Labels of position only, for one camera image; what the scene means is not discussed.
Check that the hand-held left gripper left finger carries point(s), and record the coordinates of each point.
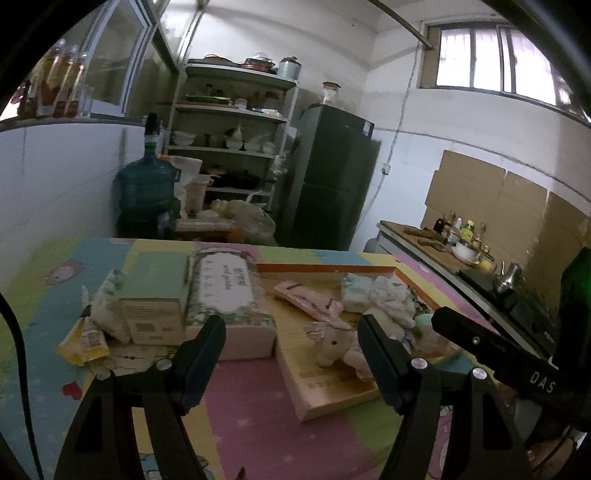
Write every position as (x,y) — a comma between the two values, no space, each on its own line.
(210,350)

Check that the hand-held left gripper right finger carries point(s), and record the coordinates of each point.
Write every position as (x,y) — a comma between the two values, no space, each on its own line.
(376,360)

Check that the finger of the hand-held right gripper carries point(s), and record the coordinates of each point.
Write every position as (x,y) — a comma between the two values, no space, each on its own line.
(475,341)

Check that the leopard print cloth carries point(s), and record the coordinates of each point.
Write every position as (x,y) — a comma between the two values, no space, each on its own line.
(419,305)

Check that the wooden tray with orange rim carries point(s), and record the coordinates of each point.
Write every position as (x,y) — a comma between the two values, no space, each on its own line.
(295,350)

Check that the white plush toy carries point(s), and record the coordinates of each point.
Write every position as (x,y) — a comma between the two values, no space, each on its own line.
(334,344)

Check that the light green cloth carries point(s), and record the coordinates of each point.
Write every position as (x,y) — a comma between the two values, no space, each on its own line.
(422,325)

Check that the floral tissue pack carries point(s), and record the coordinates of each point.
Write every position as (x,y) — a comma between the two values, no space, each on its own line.
(226,290)

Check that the black induction cooker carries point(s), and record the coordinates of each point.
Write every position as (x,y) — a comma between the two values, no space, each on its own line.
(485,279)

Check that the white fluffy cloth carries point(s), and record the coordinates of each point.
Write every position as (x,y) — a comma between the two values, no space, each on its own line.
(392,297)

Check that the metal kettle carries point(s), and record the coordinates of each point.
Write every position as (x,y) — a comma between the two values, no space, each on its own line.
(508,277)

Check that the light blue folded cloth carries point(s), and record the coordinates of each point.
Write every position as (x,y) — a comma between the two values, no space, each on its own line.
(355,290)

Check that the kitchen counter cabinet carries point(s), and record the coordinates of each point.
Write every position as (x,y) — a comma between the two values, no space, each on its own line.
(434,265)

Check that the white bowl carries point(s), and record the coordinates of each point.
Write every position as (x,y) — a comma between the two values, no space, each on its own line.
(465,253)

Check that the colourful printed mat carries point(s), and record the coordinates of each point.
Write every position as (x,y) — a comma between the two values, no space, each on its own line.
(258,429)

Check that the green and white box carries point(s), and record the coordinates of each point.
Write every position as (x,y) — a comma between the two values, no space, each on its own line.
(152,277)

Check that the pink packet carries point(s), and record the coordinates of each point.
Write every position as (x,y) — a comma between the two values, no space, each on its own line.
(304,297)

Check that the white plastic packet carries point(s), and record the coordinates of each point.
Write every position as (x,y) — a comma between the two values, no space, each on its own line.
(108,309)

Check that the kitchen cleaver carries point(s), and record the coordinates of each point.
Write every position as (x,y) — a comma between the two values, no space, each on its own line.
(427,240)

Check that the row of condiment bottles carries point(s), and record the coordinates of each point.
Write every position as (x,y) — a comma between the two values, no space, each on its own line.
(461,228)

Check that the yellow sachet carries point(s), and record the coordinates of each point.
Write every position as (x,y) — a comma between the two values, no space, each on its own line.
(85,344)

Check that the plastic bag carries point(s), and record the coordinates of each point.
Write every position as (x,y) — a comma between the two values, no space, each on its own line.
(244,217)

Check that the beige paper sack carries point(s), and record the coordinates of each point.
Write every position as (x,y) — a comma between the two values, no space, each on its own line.
(197,198)

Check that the blue water jug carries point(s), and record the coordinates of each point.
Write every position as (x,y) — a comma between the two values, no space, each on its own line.
(145,194)

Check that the dark refrigerator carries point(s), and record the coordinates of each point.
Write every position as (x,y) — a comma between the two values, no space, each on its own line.
(328,184)

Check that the white printed carton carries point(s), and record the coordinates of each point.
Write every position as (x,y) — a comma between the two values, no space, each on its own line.
(184,168)

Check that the stack of white dishes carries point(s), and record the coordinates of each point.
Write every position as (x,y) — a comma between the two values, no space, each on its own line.
(221,141)

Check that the glass jar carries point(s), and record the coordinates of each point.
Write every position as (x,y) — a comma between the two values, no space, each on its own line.
(331,94)

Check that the metal shelf rack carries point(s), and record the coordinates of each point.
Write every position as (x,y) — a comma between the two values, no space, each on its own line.
(240,78)

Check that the barred window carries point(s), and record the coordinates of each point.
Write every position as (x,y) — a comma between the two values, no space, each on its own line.
(489,57)

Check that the red pot with lid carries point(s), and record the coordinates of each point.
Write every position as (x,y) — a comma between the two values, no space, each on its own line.
(258,62)

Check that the teal pot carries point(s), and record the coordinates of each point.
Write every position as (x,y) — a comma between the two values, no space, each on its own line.
(289,68)

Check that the row of amber bottles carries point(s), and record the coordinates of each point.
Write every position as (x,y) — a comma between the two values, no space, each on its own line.
(55,87)

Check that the aluminium framed glass partition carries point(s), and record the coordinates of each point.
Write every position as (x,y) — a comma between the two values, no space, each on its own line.
(124,50)

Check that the metal pipe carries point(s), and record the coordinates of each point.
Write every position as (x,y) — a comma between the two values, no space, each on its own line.
(406,25)

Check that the cardboard wall sheet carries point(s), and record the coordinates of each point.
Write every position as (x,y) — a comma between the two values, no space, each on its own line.
(480,189)

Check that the white wall socket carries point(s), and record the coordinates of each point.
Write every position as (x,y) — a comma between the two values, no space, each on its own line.
(387,169)

